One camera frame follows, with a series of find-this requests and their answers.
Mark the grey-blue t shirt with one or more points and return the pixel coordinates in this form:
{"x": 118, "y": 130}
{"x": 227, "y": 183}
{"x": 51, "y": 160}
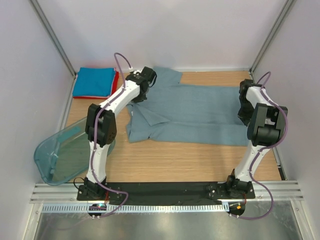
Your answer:
{"x": 177, "y": 112}

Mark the translucent teal plastic basket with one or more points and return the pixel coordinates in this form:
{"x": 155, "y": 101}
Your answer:
{"x": 65, "y": 155}

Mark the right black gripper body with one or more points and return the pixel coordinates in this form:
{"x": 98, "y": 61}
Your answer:
{"x": 246, "y": 110}

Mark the folded red t shirt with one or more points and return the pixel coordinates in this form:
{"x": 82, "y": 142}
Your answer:
{"x": 115, "y": 82}

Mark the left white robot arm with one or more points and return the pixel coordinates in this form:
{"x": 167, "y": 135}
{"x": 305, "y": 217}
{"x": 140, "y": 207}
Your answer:
{"x": 101, "y": 129}

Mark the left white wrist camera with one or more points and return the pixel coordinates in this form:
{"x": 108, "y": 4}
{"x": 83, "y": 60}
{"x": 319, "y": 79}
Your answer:
{"x": 132, "y": 70}

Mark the slotted grey cable duct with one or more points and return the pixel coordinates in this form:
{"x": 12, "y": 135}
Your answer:
{"x": 91, "y": 208}

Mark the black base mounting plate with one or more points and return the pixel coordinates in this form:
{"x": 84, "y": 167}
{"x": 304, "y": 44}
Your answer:
{"x": 167, "y": 193}

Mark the aluminium frame post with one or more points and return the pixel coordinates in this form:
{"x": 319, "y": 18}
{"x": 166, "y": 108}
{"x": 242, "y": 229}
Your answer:
{"x": 52, "y": 35}
{"x": 280, "y": 19}

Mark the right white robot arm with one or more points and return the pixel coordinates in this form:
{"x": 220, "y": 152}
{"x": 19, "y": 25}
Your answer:
{"x": 267, "y": 126}

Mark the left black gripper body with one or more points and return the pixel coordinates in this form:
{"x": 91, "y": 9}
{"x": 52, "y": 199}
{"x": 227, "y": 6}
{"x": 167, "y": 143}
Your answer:
{"x": 140, "y": 98}

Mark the right aluminium frame post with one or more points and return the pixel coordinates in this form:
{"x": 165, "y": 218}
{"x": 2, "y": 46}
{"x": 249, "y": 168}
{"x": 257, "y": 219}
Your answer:
{"x": 280, "y": 19}

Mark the left aluminium frame post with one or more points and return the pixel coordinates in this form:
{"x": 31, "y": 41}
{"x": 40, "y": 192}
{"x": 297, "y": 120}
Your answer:
{"x": 52, "y": 35}

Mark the aluminium extrusion rail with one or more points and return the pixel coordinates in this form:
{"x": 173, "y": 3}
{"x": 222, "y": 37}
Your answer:
{"x": 286, "y": 190}

